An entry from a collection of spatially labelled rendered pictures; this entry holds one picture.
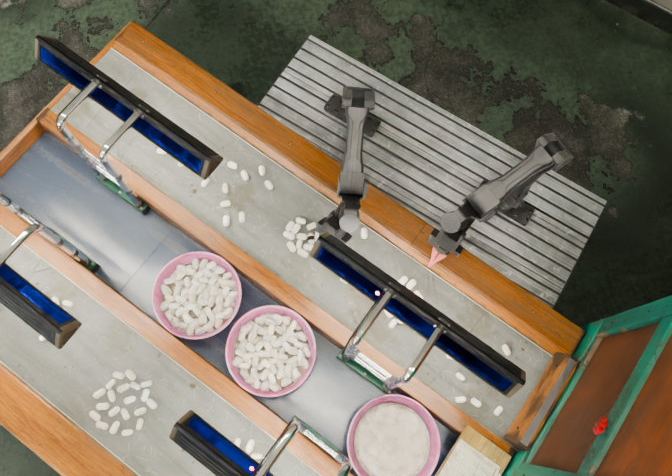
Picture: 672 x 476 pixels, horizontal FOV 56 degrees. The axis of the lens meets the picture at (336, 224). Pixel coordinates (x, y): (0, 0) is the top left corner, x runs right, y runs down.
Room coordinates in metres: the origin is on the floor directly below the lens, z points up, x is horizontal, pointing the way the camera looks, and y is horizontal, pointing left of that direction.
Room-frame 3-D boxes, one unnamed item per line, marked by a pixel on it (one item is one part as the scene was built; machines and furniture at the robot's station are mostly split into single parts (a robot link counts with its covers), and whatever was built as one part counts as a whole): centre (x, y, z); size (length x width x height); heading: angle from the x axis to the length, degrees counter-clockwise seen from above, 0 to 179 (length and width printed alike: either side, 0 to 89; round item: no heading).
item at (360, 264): (0.30, -0.23, 1.08); 0.62 x 0.08 x 0.07; 62
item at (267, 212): (0.56, 0.12, 0.73); 1.81 x 0.30 x 0.02; 62
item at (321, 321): (0.40, 0.21, 0.71); 1.81 x 0.05 x 0.11; 62
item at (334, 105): (1.02, 0.00, 0.71); 0.20 x 0.07 x 0.08; 66
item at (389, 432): (-0.03, -0.25, 0.71); 0.22 x 0.22 x 0.06
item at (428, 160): (0.67, -0.18, 0.65); 1.20 x 0.90 x 0.04; 66
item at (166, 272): (0.31, 0.38, 0.72); 0.27 x 0.27 x 0.10
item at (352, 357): (0.23, -0.19, 0.90); 0.20 x 0.19 x 0.45; 62
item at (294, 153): (0.74, 0.02, 0.67); 1.81 x 0.12 x 0.19; 62
